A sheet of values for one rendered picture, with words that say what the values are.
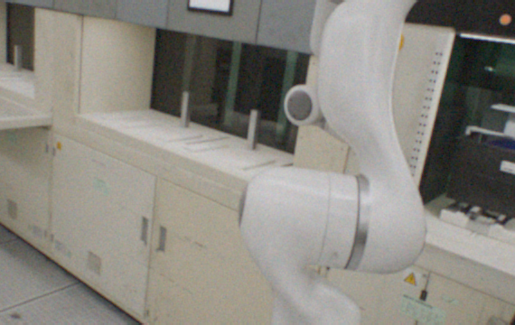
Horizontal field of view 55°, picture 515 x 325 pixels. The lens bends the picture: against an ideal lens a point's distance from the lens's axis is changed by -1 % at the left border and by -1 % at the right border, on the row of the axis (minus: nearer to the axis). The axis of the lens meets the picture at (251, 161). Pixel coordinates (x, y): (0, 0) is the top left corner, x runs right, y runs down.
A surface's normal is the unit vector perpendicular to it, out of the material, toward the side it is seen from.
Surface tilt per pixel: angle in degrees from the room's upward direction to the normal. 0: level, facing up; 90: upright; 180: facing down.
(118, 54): 90
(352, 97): 81
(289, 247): 95
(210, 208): 90
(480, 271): 90
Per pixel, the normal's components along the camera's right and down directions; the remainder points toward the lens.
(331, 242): -0.07, 0.35
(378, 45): 0.29, 0.00
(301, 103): -0.62, 0.14
